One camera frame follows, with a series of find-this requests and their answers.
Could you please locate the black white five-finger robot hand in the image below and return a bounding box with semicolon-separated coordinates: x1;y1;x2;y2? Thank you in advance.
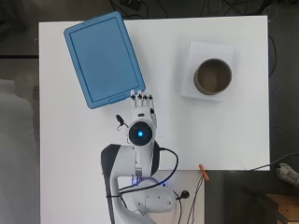
129;89;157;126

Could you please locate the blue plastic lid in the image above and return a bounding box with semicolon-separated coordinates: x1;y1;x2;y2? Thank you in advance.
63;10;147;110

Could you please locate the brown round tub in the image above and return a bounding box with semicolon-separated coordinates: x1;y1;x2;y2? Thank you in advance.
192;58;234;96

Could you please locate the orange clamp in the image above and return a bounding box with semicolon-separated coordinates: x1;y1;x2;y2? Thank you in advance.
199;163;210;181

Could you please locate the white flat box stand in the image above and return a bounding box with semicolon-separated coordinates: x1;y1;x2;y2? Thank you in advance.
180;40;236;103

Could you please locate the black round plug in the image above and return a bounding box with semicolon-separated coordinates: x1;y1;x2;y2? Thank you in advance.
178;189;191;201

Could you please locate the grey cloth cover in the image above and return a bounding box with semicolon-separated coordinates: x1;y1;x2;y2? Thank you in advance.
0;78;41;224

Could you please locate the grey crumpled cloth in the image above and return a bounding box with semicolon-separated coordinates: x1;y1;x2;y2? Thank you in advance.
276;162;299;189

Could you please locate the wooden crate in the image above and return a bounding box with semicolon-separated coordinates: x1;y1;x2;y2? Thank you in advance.
267;193;299;224

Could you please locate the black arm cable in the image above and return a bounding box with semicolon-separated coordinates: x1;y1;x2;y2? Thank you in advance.
106;147;180;199

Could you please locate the black floor cable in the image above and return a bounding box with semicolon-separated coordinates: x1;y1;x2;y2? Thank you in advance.
247;152;299;173

